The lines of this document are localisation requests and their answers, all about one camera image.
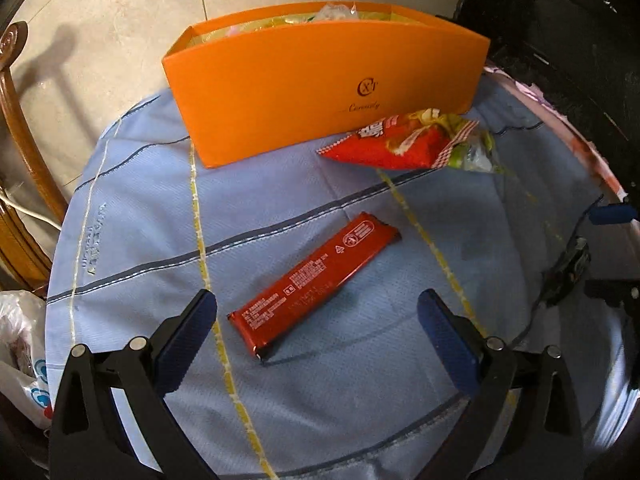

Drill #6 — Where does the dark barcode snack bar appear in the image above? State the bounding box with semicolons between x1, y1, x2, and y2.
538;236;591;308

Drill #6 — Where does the white plastic bag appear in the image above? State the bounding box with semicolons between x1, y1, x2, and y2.
0;290;53;430

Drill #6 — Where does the yellow-green wrapped snack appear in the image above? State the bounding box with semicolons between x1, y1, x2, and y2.
447;122;501;174

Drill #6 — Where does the red checkered snack bag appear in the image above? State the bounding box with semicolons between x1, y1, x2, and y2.
317;108;478;170

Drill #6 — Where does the red chocolate bar wrapper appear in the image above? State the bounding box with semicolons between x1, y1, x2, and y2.
227;212;400;360

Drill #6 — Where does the wooden chair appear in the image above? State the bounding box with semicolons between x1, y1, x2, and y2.
0;20;68;291

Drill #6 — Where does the orange cardboard box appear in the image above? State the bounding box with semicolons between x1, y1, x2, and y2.
163;1;489;168

